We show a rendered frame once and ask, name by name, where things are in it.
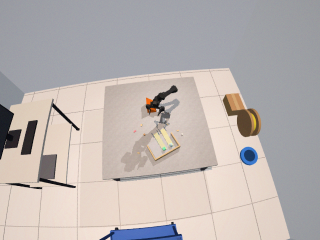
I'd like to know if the pale yellow strip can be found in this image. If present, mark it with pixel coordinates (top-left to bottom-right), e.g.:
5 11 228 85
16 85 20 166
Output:
160 129 167 136

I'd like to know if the orange strip with teal polka dots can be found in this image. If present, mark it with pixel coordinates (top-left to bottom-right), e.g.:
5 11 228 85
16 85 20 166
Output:
153 133 160 140

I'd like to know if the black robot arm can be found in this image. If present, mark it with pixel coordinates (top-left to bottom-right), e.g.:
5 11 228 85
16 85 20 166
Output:
150 85 178 106

